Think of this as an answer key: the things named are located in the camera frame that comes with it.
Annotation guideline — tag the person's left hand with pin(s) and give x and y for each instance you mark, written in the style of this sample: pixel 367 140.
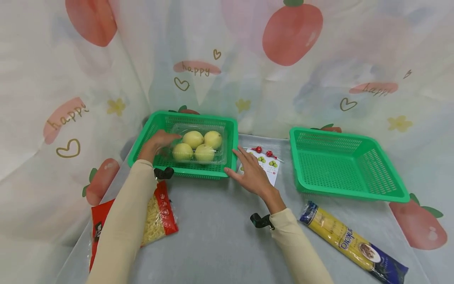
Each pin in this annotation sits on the person's left hand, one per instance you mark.
pixel 153 146

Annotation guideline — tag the person's right hand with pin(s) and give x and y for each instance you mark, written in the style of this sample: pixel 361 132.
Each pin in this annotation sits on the person's right hand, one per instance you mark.
pixel 256 175

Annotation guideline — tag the person's right fingers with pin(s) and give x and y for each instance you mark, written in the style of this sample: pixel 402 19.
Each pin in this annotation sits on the person's right fingers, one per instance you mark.
pixel 258 162

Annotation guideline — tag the person's right thumb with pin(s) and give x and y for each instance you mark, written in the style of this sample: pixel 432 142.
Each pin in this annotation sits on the person's right thumb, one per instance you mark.
pixel 233 172

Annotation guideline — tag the person's right index finger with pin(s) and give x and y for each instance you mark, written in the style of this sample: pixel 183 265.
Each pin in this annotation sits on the person's right index finger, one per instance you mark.
pixel 243 154

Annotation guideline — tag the person's left fingers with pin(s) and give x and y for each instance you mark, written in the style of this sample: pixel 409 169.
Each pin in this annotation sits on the person's left fingers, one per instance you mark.
pixel 170 138

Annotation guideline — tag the clear plastic clamshell box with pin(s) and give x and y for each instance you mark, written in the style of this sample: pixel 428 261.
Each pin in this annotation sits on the clear plastic clamshell box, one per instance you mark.
pixel 220 130

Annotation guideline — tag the person's right forearm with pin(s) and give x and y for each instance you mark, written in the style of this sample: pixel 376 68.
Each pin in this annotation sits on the person's right forearm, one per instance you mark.
pixel 298 248

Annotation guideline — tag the person's left forearm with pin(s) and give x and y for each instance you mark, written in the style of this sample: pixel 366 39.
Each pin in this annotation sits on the person's left forearm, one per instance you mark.
pixel 124 225

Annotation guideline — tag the red lollipop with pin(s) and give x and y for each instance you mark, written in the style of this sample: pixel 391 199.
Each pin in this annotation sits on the red lollipop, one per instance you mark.
pixel 269 154
pixel 258 149

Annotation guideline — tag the white card with green fruits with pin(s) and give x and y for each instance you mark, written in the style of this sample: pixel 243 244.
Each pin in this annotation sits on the white card with green fruits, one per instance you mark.
pixel 273 170

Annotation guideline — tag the yellow round fruit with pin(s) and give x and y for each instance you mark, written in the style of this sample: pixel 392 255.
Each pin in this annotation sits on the yellow round fruit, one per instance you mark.
pixel 193 139
pixel 213 139
pixel 205 154
pixel 182 152

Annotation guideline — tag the green plastic mesh basket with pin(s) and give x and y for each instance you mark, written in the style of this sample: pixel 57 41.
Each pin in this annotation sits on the green plastic mesh basket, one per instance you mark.
pixel 198 172
pixel 333 165

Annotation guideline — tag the black wrist band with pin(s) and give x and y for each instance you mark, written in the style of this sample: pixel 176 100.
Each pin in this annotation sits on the black wrist band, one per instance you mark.
pixel 164 172
pixel 261 221

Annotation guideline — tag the red bag of short pasta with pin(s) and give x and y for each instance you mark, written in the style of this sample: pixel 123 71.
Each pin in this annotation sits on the red bag of short pasta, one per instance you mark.
pixel 164 215

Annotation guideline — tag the blue and yellow spaghetti packet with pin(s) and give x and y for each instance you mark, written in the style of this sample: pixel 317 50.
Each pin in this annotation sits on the blue and yellow spaghetti packet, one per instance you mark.
pixel 349 240

